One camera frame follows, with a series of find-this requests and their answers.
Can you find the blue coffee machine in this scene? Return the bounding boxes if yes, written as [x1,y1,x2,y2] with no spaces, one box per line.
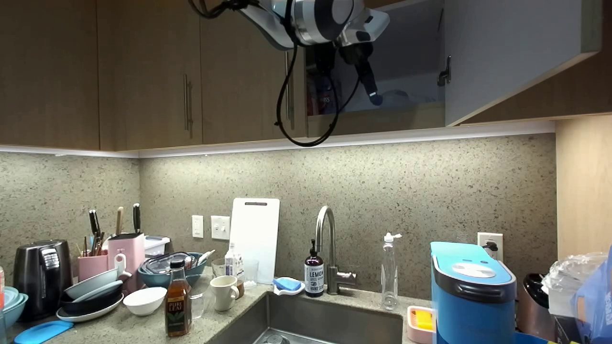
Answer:
[430,241,518,344]

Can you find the blue bowl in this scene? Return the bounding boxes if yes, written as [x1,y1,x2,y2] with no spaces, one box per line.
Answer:
[138,252,208,289]

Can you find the white sponge dish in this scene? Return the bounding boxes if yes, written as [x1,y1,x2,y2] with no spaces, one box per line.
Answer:
[272,282,306,296]

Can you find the clear plastic container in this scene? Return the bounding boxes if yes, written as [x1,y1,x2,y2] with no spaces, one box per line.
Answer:
[144,235,171,259]

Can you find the steel tap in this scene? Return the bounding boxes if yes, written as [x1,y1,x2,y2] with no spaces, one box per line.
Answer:
[315,205,357,295]

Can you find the clear plastic bag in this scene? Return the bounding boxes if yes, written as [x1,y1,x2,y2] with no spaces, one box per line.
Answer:
[544,252,609,319]

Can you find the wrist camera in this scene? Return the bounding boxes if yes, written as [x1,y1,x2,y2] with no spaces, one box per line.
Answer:
[313,44,336,73]

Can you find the pink sponge holder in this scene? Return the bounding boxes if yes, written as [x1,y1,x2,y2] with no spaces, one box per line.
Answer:
[407,305,436,344]

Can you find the white cutting board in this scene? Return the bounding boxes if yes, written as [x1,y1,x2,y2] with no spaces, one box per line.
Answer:
[229,197,281,286]

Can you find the stack of blue bowls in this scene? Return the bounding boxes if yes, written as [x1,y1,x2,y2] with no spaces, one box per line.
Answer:
[0,285,29,330]

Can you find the blue plastic lid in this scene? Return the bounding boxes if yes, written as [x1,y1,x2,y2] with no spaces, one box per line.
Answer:
[13,320,75,344]

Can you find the white bowl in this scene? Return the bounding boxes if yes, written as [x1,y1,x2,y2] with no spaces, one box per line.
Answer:
[122,286,168,317]

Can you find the white switch plate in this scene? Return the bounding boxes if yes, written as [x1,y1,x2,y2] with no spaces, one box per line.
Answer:
[210,215,231,241]

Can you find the pale blue water bottle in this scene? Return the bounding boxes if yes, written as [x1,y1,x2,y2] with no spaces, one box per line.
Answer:
[369,88,446,113]

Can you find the small white labelled bottle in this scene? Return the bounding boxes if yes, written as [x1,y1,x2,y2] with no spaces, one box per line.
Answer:
[224,242,245,300]

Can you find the metal cabinet door handle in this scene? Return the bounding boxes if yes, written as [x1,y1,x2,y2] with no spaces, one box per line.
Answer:
[183,73,194,140]
[285,50,295,130]

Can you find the wooden upper cabinet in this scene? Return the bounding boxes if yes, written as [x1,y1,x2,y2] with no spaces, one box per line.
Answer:
[0,0,612,159]

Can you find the bundle of utensils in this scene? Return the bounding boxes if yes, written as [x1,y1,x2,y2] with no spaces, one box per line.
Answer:
[76,232,109,258]

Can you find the iced tea bottle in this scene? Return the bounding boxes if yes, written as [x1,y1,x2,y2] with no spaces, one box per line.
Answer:
[165,259,193,338]

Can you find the steel kettle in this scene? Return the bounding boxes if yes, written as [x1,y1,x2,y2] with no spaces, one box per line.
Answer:
[516,273,558,341]

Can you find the pink knife block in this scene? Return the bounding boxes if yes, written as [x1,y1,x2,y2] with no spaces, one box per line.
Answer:
[107,233,146,293]

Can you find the clear dish soap bottle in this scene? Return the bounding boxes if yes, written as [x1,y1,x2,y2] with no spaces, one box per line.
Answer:
[381,232,403,312]

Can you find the stack of plates and bowls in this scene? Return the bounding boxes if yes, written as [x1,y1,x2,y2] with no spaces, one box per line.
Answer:
[56,268,125,323]

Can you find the yellow sponge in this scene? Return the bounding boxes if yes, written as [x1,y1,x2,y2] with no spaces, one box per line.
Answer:
[414,309,435,332]

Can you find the pink utensil holder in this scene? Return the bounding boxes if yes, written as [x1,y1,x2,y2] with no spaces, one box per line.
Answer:
[77,251,110,282]

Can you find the heap of container lids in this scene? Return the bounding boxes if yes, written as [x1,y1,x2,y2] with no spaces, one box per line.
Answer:
[140,249,217,275]

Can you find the dark red packet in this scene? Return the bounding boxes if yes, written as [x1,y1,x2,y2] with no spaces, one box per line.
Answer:
[306,71,343,116]

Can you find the wooden cabinet door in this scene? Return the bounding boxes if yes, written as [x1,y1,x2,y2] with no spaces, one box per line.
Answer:
[200,0,308,145]
[0,0,100,151]
[97,0,203,152]

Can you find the steel sink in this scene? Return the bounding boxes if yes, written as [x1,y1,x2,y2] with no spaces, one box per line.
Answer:
[206,292,405,344]

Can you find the open grey-lined cabinet door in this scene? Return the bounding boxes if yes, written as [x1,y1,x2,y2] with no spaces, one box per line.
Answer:
[444,0,603,127]

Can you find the black toaster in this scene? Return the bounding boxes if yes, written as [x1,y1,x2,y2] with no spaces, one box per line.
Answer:
[13,239,74,322]

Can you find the dark soap pump bottle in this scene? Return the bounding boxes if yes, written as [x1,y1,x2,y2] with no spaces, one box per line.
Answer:
[304,238,325,298]

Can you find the white wall socket with plug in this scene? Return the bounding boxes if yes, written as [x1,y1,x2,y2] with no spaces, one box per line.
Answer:
[477,232,504,263]

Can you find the white mug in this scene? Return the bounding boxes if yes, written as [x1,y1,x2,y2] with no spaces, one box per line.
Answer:
[209,275,240,312]

